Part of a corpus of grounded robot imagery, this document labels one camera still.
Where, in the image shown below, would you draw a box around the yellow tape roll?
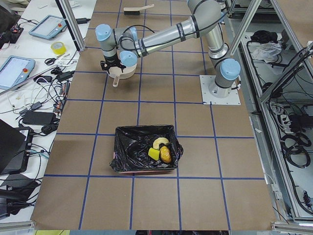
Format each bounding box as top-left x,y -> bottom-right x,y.
50,42 -> 67,55

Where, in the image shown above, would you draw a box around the black power brick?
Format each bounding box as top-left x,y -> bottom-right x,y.
22,112 -> 57,125

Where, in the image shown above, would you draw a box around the black handled scissors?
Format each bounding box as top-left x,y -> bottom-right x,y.
44,54 -> 64,66

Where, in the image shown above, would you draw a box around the yellow-green sponge chunk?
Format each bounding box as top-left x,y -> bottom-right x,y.
148,148 -> 160,161

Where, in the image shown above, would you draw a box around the orange potato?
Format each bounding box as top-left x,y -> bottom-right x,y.
160,145 -> 172,163

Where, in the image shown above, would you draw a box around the black laptop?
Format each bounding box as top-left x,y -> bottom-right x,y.
0,120 -> 34,175

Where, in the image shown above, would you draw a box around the aluminium frame post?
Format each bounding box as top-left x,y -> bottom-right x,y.
55,0 -> 86,52

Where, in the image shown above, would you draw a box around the pale curved peel piece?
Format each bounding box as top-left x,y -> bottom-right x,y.
153,137 -> 169,150

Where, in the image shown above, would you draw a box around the beige plastic dustpan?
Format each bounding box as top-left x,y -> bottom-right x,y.
108,64 -> 137,88

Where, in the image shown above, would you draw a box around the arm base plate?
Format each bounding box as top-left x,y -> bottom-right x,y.
200,75 -> 241,105

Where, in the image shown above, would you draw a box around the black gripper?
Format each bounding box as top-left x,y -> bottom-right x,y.
100,55 -> 126,74

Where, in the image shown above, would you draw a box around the black-lined trash bin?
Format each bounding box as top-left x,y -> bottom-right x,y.
110,125 -> 183,173

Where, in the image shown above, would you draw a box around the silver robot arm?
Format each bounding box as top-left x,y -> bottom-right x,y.
95,0 -> 241,98

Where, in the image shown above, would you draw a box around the beige hand brush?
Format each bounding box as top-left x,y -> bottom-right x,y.
123,4 -> 155,16

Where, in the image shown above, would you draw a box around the blue teach pendant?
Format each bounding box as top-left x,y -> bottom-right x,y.
29,15 -> 67,40
0,55 -> 36,90

